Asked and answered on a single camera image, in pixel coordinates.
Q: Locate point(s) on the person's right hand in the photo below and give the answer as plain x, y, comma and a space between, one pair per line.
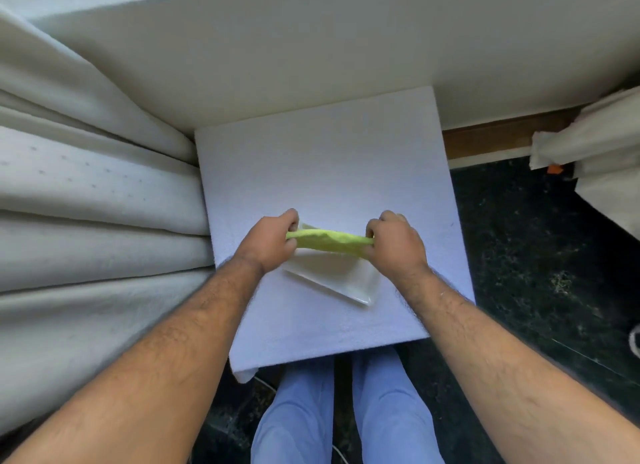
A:
400, 251

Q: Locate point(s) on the person's left hand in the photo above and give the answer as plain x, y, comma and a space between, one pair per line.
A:
267, 246

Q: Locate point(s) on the person's right fingers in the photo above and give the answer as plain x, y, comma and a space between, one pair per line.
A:
379, 226

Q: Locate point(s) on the person's left fingers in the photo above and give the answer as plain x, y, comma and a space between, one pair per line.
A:
291, 220

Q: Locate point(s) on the green dough roll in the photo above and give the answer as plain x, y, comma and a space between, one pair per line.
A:
330, 241

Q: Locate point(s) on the person's left forearm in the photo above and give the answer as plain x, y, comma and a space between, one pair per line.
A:
145, 358

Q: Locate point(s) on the person's right forearm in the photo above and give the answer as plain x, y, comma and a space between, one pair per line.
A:
505, 373

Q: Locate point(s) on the white towel table cover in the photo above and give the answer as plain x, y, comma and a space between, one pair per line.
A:
330, 204

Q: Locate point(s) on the white rectangular plate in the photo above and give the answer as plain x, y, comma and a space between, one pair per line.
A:
345, 279

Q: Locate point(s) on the wooden skirting board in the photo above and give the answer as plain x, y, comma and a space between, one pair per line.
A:
510, 134

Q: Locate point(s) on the orange tag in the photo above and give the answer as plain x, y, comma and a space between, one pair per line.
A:
555, 169

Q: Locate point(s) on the person's blue trousers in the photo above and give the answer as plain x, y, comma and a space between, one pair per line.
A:
345, 408

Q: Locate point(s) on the stack of white foam mattresses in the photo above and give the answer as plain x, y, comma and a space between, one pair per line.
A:
95, 219

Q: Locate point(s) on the beige cloth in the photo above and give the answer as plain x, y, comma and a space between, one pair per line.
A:
597, 154

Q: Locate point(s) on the white shoe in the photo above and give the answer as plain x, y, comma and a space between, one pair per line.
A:
635, 339

